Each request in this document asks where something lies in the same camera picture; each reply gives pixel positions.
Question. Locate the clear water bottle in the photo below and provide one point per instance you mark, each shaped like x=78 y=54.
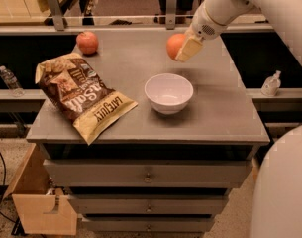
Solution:
x=11 y=81

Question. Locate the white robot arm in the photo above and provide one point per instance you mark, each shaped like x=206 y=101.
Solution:
x=277 y=198

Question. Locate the open wooden side drawer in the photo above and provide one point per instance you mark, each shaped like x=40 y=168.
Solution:
x=41 y=210

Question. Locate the brown chip bag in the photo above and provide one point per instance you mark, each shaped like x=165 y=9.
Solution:
x=79 y=93

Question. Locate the left metal rail bracket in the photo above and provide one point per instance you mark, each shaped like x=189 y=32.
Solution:
x=56 y=13

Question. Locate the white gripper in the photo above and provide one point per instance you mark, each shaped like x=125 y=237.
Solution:
x=202 y=26

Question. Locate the orange fruit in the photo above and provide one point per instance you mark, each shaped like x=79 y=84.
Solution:
x=174 y=44

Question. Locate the red apple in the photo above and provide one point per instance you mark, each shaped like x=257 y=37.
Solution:
x=87 y=42

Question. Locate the white bowl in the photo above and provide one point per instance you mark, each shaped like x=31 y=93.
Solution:
x=168 y=93

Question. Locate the middle metal rail bracket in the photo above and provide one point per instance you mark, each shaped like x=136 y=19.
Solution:
x=170 y=14

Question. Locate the metal rail bracket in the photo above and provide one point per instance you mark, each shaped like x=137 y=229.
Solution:
x=170 y=14
x=56 y=13

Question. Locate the clear soap dispenser bottle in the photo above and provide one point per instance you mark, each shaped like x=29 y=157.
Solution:
x=271 y=84

